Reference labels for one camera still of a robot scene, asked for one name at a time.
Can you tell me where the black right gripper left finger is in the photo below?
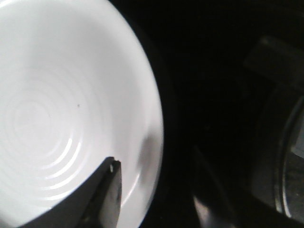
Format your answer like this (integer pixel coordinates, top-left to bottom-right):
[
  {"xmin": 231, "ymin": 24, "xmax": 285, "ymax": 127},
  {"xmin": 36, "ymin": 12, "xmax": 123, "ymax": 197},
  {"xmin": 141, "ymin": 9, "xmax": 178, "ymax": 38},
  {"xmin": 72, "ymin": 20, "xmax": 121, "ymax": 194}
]
[{"xmin": 23, "ymin": 157, "xmax": 114, "ymax": 228}]

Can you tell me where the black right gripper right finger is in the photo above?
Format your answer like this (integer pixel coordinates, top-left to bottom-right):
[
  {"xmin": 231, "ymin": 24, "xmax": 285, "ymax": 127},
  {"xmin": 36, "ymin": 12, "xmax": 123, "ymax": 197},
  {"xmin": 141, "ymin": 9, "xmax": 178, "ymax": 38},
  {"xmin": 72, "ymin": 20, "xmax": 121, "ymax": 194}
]
[{"xmin": 99, "ymin": 161, "xmax": 122, "ymax": 228}]

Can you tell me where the white round plate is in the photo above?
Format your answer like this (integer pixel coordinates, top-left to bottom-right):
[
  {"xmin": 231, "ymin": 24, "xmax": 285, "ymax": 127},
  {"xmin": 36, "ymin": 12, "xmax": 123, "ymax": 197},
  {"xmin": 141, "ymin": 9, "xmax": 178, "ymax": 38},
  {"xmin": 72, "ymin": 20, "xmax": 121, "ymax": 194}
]
[{"xmin": 0, "ymin": 0, "xmax": 163, "ymax": 228}]

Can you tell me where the black glass gas cooktop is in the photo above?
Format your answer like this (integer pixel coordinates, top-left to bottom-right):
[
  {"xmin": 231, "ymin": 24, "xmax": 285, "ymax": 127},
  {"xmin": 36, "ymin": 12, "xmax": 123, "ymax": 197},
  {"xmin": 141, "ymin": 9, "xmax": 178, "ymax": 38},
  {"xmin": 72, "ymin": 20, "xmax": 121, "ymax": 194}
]
[{"xmin": 113, "ymin": 0, "xmax": 304, "ymax": 228}]

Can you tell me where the right black burner grate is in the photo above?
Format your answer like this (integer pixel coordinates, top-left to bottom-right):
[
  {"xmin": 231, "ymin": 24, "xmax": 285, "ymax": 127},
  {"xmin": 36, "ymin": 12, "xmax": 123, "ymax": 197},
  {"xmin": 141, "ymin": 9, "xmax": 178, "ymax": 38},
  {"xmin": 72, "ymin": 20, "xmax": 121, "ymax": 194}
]
[{"xmin": 244, "ymin": 36, "xmax": 304, "ymax": 95}]

